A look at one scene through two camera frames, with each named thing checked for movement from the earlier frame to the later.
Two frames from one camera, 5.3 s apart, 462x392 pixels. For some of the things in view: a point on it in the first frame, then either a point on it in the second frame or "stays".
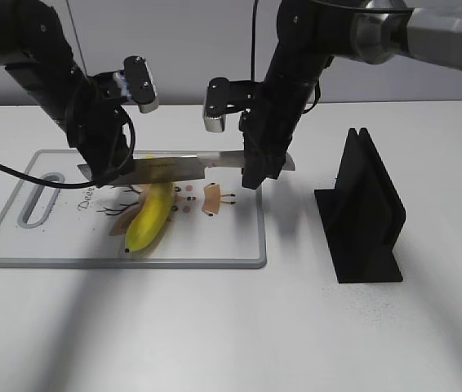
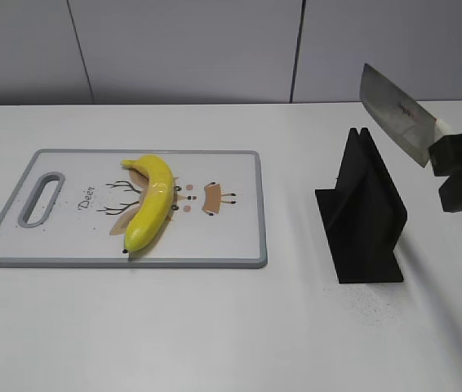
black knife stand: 362,216 stays
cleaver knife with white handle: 149,171 → 407,125
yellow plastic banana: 152,216 stays
